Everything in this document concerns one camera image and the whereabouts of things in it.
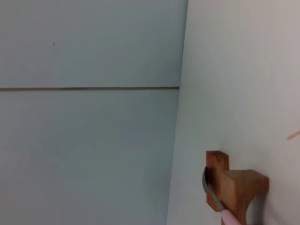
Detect reddish flat wooden block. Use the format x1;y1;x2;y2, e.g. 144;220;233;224
205;150;229;213

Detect light arched wooden block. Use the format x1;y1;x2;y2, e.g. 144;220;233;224
219;169;270;225

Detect pink handled metal spoon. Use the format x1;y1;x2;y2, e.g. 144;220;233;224
202;165;242;225

